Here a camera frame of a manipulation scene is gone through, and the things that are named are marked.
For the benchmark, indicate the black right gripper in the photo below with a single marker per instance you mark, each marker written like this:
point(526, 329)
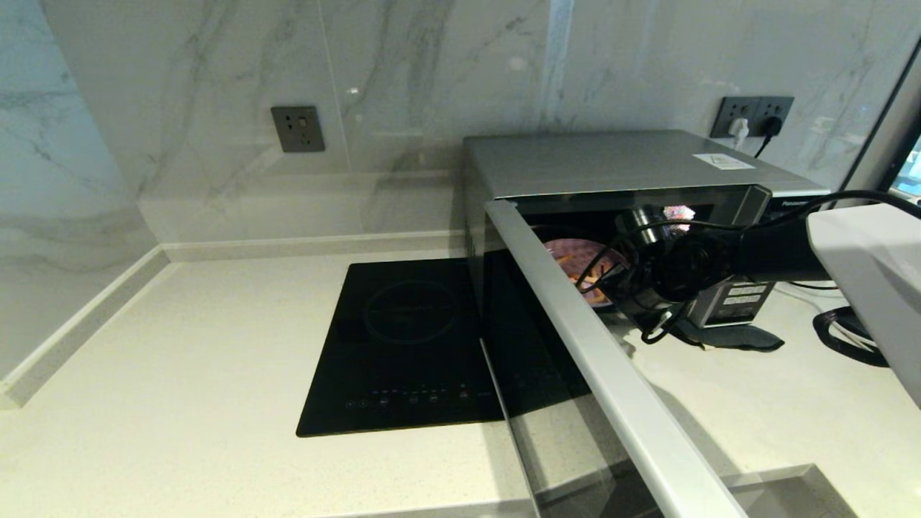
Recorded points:
point(629, 284)

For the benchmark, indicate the purple plastic plate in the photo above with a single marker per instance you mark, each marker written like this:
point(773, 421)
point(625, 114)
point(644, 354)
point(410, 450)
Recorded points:
point(568, 252)

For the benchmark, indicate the black glass microwave door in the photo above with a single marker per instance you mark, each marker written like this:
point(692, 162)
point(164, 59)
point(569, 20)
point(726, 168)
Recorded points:
point(611, 374)

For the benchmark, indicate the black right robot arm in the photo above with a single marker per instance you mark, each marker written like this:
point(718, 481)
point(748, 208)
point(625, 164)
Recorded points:
point(777, 255)

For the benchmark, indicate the fried chicken piece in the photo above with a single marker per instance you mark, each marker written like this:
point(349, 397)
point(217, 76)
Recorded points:
point(579, 277)

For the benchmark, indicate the dark cloth pad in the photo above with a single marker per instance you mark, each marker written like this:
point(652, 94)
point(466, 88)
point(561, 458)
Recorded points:
point(748, 338)

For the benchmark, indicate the white sticker label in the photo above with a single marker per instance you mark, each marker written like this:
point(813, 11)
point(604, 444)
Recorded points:
point(723, 161)

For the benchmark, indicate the white power plug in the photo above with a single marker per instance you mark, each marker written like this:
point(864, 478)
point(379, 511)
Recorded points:
point(738, 131)

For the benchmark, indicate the black appliance base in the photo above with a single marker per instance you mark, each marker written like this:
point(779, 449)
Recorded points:
point(827, 338)

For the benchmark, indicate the black power plug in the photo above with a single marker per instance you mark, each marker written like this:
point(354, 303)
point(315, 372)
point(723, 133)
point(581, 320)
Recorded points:
point(770, 127)

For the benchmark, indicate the black induction cooktop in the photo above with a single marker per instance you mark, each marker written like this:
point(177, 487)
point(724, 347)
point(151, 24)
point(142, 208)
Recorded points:
point(396, 352)

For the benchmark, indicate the grey double wall socket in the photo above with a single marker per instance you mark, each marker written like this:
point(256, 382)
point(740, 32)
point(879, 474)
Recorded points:
point(730, 108)

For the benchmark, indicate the grey single wall socket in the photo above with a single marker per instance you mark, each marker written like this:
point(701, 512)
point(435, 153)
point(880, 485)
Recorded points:
point(298, 129)

